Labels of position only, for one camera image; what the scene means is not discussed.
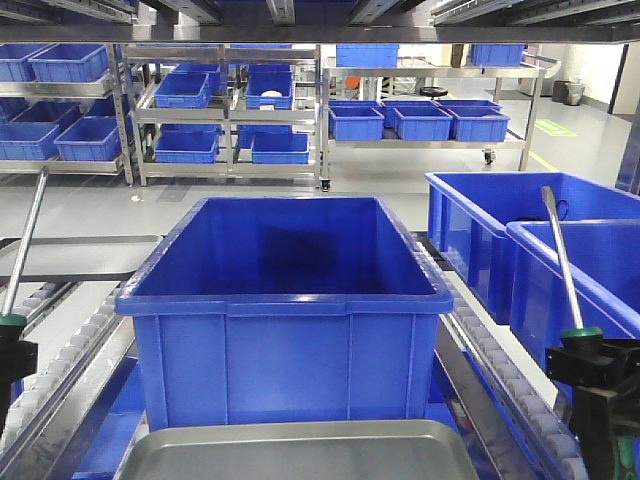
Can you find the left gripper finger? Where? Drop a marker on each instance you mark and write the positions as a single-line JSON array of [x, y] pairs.
[[18, 360]]

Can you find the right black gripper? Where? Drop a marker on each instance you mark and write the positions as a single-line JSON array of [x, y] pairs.
[[605, 421]]

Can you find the green-handled screwdriver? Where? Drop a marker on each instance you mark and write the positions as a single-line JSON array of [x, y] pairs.
[[12, 324], [567, 270]]

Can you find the steel tray left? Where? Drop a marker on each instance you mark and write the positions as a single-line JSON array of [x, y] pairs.
[[94, 258]]

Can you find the steel tray foreground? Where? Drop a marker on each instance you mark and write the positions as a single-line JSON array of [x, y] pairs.
[[372, 449]]

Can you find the blue bin right front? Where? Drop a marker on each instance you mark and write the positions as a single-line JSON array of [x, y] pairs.
[[604, 265]]

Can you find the blue bin right rear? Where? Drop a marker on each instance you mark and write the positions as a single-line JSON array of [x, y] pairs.
[[469, 211]]

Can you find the blue bin on rollers centre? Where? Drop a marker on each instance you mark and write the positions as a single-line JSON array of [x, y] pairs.
[[261, 310]]

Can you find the steel shelf rack left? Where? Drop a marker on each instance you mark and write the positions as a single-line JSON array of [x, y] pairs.
[[64, 108]]

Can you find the steel shelf rack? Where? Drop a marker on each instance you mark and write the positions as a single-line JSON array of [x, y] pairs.
[[229, 112], [64, 108]]

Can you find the grey trash can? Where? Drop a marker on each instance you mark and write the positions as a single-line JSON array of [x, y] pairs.
[[575, 93]]

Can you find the steel shelf rack middle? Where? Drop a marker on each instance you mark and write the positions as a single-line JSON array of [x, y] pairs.
[[229, 112]]

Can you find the steel cart with bins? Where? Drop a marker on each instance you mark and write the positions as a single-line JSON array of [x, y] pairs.
[[436, 120]]

